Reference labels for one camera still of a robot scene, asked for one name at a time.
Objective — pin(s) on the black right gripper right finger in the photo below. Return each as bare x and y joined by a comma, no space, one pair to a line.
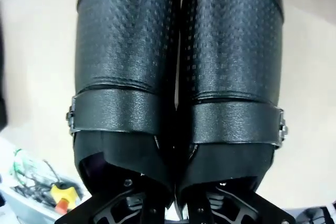
223,208

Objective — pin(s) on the yellow red emergency stop button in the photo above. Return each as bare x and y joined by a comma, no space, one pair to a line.
63,195

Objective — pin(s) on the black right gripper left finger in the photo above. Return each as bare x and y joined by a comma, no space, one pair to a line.
123,208

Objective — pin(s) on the white control box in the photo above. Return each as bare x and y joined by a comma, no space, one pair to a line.
23,208

